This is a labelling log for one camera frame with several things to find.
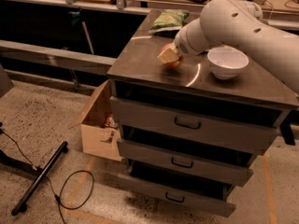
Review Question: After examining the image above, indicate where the black stand leg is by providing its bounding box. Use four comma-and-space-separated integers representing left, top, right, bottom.
11, 141, 68, 217

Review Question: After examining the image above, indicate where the grey drawer cabinet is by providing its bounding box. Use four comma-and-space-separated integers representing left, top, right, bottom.
108, 11, 298, 203

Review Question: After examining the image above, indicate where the bottom grey drawer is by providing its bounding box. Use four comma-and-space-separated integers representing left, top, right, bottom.
119, 175, 235, 217

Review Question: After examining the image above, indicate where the top grey drawer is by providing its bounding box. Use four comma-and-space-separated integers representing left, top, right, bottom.
110, 96, 278, 155

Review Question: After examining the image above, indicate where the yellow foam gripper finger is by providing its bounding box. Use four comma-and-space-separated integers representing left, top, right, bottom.
158, 47, 180, 63

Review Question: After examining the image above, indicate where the metal railing beam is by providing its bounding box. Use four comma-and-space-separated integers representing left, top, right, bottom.
0, 40, 116, 76

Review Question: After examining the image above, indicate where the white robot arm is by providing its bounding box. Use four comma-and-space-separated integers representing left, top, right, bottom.
158, 0, 299, 92

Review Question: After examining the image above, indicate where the grey drawer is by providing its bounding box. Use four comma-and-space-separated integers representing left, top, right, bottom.
110, 96, 278, 155
117, 138, 253, 187
119, 175, 235, 217

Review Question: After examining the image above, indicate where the cardboard box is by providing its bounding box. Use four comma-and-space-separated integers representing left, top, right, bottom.
70, 81, 122, 161

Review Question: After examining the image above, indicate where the red apple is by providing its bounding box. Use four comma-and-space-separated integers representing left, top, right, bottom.
162, 43, 183, 68

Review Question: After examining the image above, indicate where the green chip bag rear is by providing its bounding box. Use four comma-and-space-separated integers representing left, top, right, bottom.
149, 9, 190, 34

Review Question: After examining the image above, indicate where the black cable on floor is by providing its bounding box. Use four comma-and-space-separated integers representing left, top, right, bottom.
0, 128, 95, 224

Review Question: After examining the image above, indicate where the middle grey drawer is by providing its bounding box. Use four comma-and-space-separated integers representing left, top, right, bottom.
117, 138, 253, 187

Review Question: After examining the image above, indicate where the white ceramic bowl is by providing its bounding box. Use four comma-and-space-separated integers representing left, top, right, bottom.
207, 47, 249, 80

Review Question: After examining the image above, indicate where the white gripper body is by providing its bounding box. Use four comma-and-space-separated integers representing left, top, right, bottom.
174, 23, 207, 56

